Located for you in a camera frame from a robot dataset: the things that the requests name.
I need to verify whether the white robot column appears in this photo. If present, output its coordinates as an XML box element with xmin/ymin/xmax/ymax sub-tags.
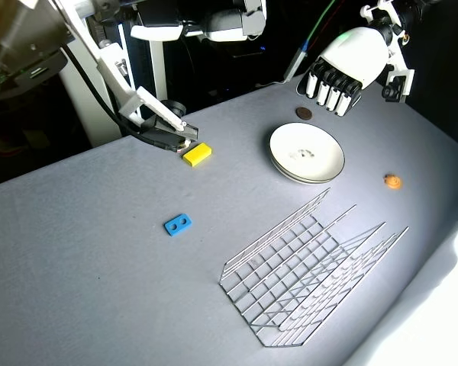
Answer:
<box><xmin>59</xmin><ymin>37</ymin><xmax>133</xmax><ymax>148</ymax></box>

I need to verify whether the thin green cable grey connector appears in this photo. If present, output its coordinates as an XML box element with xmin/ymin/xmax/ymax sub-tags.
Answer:
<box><xmin>283</xmin><ymin>0</ymin><xmax>339</xmax><ymax>83</ymax></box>

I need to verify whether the slim white post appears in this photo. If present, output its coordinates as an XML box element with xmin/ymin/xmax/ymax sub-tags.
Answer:
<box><xmin>148</xmin><ymin>37</ymin><xmax>169</xmax><ymax>102</ymax></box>

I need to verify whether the white plate with dark rim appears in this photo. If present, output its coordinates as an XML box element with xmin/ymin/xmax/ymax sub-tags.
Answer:
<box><xmin>269</xmin><ymin>154</ymin><xmax>343</xmax><ymax>187</ymax></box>
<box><xmin>269</xmin><ymin>121</ymin><xmax>346</xmax><ymax>182</ymax></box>

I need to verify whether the yellow rectangular block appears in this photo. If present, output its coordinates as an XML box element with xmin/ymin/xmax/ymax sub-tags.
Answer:
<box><xmin>182</xmin><ymin>142</ymin><xmax>214</xmax><ymax>169</ymax></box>

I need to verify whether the small orange toy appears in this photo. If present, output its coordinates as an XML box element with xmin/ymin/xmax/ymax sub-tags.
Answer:
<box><xmin>383</xmin><ymin>173</ymin><xmax>403</xmax><ymax>191</ymax></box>

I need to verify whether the blue block with two holes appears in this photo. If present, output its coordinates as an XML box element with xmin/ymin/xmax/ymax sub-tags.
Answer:
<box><xmin>163</xmin><ymin>213</ymin><xmax>195</xmax><ymax>239</ymax></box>

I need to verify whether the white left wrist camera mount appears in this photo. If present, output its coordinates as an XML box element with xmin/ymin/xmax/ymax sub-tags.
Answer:
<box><xmin>360</xmin><ymin>0</ymin><xmax>416</xmax><ymax>104</ymax></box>

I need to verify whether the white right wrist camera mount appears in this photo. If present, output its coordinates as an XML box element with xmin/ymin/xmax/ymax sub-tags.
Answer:
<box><xmin>95</xmin><ymin>41</ymin><xmax>200</xmax><ymax>153</ymax></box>

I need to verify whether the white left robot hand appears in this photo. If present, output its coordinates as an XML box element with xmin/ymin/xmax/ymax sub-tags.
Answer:
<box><xmin>295</xmin><ymin>27</ymin><xmax>390</xmax><ymax>117</ymax></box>

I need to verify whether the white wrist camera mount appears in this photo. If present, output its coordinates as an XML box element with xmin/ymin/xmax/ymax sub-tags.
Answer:
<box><xmin>95</xmin><ymin>41</ymin><xmax>200</xmax><ymax>153</ymax></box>
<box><xmin>360</xmin><ymin>0</ymin><xmax>416</xmax><ymax>104</ymax></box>

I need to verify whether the silver wire dish rack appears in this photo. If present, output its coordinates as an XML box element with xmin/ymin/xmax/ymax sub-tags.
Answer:
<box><xmin>216</xmin><ymin>187</ymin><xmax>410</xmax><ymax>348</ymax></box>

